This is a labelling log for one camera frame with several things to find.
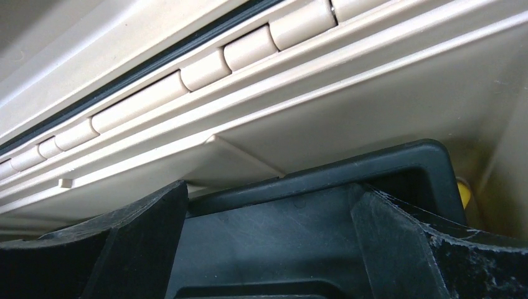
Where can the tan plastic toolbox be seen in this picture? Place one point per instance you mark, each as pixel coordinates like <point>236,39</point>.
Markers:
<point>299,85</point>

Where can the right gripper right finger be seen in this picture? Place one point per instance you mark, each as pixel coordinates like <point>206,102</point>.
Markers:
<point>409,252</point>

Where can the black toolbox tray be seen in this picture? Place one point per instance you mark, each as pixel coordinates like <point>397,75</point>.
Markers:
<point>296,232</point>

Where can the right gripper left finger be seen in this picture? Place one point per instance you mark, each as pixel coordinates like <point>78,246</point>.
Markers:
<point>126,253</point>

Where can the yellow green screwdriver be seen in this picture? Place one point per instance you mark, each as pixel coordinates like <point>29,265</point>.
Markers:
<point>465,193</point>

